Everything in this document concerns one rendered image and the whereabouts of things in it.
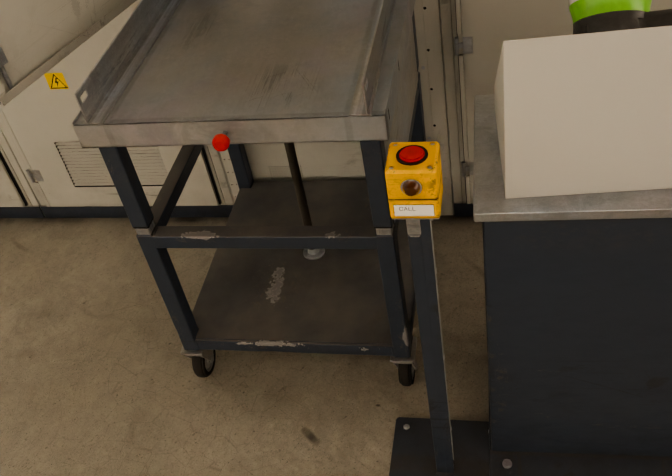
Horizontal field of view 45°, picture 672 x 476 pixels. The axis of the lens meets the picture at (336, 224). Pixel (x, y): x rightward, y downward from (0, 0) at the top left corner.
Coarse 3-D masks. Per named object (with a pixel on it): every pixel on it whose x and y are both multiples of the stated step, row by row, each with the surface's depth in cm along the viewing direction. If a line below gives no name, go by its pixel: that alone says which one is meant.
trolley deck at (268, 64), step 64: (192, 0) 192; (256, 0) 186; (320, 0) 182; (192, 64) 168; (256, 64) 164; (320, 64) 160; (384, 64) 157; (128, 128) 156; (192, 128) 153; (256, 128) 151; (320, 128) 148; (384, 128) 146
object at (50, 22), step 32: (0, 0) 166; (32, 0) 173; (64, 0) 181; (96, 0) 190; (128, 0) 195; (0, 32) 167; (32, 32) 175; (64, 32) 183; (96, 32) 188; (0, 64) 166; (32, 64) 176; (0, 96) 167
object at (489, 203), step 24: (480, 96) 161; (480, 120) 155; (480, 144) 149; (480, 168) 144; (480, 192) 139; (504, 192) 138; (624, 192) 134; (648, 192) 133; (480, 216) 135; (504, 216) 135; (528, 216) 134; (552, 216) 133; (576, 216) 133; (600, 216) 132; (624, 216) 131; (648, 216) 131
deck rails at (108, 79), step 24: (144, 0) 180; (168, 0) 193; (384, 0) 163; (144, 24) 180; (384, 24) 163; (120, 48) 169; (144, 48) 176; (384, 48) 161; (96, 72) 160; (120, 72) 169; (360, 72) 155; (96, 96) 160; (120, 96) 163; (360, 96) 149; (96, 120) 157
